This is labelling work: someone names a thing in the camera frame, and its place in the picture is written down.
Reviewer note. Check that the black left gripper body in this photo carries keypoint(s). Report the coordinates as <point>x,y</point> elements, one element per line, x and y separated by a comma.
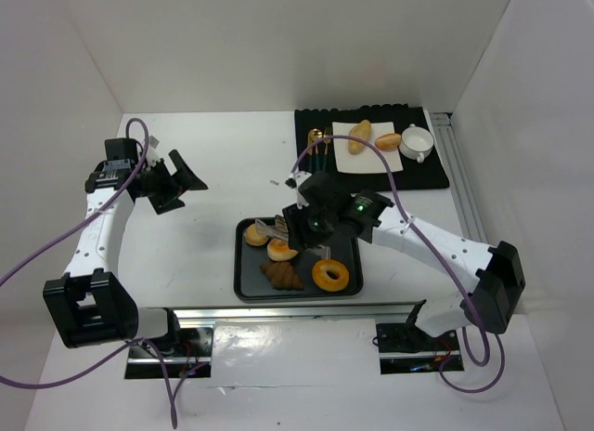
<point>168,185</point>

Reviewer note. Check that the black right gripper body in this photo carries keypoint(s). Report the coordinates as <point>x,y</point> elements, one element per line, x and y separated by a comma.
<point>297,229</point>

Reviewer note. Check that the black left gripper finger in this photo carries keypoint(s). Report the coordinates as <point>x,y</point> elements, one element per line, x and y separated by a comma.
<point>184,176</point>
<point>162,205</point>

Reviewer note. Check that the long yellow bread roll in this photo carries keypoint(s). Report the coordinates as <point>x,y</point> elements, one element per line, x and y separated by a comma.
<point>359,136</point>

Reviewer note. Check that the orange sesame bun with cream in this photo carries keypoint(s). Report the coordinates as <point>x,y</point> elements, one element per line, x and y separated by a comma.
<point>388,142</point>

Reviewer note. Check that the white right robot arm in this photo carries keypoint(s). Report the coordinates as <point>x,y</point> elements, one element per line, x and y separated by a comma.
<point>489,279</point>

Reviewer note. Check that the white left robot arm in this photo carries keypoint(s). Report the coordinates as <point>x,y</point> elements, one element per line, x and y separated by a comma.
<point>88,303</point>

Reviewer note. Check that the white square plate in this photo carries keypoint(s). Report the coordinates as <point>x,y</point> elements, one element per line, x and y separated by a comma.
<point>367,162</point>

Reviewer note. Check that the orange glazed donut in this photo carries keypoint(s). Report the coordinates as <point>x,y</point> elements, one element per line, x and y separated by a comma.
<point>330,275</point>

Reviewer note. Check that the brown chocolate croissant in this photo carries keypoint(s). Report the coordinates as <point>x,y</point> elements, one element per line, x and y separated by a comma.
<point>282,276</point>

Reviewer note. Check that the small round muffin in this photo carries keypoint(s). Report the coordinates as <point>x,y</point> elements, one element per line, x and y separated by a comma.
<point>253,237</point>

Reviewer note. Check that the black rectangular baking tray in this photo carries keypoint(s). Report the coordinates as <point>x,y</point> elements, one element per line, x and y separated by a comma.
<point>251,283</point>

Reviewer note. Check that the black cloth placemat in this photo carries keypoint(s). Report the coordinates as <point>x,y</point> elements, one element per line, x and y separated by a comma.
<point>414,176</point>

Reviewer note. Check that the pale glazed ring donut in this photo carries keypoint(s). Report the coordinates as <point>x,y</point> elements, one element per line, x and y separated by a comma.
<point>279,251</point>

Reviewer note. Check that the gold spoon teal handle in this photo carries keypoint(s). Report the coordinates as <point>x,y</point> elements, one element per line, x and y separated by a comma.
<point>315,149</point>

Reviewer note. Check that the gold knife teal handle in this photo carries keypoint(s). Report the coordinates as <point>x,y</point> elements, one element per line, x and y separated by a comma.
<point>310,163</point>

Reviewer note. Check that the gold fork teal handle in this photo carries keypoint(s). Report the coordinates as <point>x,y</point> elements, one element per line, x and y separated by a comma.
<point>327,133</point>

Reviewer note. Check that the white cup with handle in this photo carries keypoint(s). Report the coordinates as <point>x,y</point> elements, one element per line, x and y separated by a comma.
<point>416,144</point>

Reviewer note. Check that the aluminium front rail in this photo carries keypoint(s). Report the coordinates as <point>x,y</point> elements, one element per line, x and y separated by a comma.
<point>380,312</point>

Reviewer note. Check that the aluminium side rail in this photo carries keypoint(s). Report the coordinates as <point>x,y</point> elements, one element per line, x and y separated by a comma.
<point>468,213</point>

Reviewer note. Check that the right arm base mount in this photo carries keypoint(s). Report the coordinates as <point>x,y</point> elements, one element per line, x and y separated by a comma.
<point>403,351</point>

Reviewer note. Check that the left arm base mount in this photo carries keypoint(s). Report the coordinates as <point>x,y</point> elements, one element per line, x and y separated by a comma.
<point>188,356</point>

